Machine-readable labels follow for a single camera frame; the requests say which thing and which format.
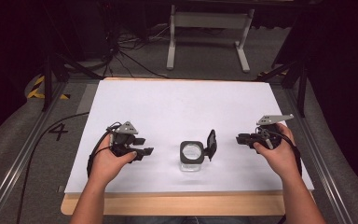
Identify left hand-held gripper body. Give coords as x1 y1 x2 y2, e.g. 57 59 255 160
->
106 120 140 157

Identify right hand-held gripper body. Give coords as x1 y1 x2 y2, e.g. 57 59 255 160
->
252 113 295 151

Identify clear jar with black flip lid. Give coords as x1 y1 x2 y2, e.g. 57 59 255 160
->
179 129 218 173

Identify person's right hand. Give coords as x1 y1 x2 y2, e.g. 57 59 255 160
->
253 122 303 182

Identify person's left hand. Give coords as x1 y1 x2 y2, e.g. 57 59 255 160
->
88 133 138 187

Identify grey floor tape strip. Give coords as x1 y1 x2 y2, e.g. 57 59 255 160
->
76 82 100 115

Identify white table sheet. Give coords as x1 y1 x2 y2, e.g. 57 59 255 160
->
63 78 315 194

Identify black tripod stand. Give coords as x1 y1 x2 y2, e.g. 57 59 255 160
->
41 50 104 112
255 57 310 119

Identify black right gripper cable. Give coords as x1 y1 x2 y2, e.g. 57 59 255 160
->
257 125 303 180

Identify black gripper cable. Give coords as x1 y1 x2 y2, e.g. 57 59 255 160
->
86 121 123 179
257 125 303 180

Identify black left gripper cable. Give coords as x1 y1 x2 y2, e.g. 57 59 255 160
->
86 121 123 179

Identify bundle of floor cables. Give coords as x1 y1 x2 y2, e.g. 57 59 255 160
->
101 22 172 79

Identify black floor cable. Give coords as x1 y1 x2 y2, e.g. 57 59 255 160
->
15 111 90 224

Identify white metal stand frame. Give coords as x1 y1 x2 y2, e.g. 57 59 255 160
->
166 4 256 75

